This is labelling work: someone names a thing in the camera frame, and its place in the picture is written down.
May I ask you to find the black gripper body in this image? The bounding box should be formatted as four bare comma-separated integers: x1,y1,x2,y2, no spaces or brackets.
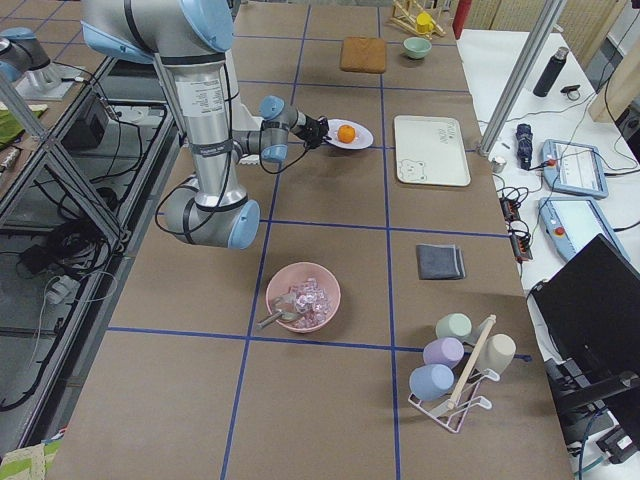
299,116,329,149

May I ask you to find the white round plate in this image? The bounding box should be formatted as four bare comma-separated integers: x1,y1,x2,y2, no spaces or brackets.
325,119,374,150

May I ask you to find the orange mandarin fruit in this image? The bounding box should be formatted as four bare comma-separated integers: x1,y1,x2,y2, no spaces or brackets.
337,124,356,144

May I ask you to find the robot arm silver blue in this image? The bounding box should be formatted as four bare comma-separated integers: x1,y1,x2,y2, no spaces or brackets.
82,1,329,249

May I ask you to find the cream bear tray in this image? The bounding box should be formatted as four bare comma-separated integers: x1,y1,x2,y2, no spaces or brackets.
394,115,471,187

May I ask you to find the wooden cutting board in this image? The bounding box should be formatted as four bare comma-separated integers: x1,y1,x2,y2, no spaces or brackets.
340,37,387,74

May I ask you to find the mint green bowl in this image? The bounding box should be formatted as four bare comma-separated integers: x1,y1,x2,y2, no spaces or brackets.
403,37,432,60

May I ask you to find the wooden mug rack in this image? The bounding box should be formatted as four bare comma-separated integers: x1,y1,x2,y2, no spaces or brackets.
390,0,446,39

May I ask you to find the yellow cup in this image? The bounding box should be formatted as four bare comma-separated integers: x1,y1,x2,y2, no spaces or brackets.
415,12,435,35

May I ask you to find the pink bowl with ice cubes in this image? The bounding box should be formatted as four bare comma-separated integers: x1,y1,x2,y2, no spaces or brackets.
265,262,341,334

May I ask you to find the grey folded cloth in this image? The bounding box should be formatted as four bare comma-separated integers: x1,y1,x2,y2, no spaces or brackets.
416,244,466,280

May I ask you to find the metal scoop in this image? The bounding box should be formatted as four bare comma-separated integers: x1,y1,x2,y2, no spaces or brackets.
257,293,302,329

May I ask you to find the small metal cup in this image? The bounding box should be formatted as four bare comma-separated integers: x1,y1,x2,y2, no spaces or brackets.
491,156,506,174

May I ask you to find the red cylinder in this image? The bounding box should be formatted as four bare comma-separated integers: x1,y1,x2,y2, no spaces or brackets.
452,0,472,40

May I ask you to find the dark blue folded umbrella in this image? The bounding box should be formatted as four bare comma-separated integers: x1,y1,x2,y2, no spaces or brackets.
516,123,533,170

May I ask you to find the black power strip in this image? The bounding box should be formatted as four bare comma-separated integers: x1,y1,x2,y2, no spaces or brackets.
499,197,533,263

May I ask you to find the green cup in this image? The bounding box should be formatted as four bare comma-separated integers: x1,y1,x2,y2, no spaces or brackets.
435,313,472,341

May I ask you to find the black water bottle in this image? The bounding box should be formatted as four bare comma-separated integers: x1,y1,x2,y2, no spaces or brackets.
532,47,570,98

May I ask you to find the purple cup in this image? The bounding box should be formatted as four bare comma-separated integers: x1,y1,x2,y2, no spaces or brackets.
422,337,464,369

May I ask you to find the far teach pendant tablet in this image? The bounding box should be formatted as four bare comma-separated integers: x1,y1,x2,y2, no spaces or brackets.
541,139,609,199

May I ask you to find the teach pendant tablet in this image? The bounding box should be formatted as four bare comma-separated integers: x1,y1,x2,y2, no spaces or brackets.
538,196,629,261
541,139,609,199

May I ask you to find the near teach pendant tablet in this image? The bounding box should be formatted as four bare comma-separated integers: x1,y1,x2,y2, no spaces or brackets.
538,196,629,261

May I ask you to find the blue cup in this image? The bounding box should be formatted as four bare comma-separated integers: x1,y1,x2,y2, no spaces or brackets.
409,364,454,401

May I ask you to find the beige cup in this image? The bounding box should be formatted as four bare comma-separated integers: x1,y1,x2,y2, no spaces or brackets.
485,334,516,374

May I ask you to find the black laptop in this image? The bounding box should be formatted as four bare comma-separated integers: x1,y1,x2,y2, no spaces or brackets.
532,234,639,441

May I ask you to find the aluminium frame post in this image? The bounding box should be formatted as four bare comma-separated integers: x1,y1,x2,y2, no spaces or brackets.
477,0,567,158

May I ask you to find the white wire cup rack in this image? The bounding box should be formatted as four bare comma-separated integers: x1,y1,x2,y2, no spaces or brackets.
408,314,500,433

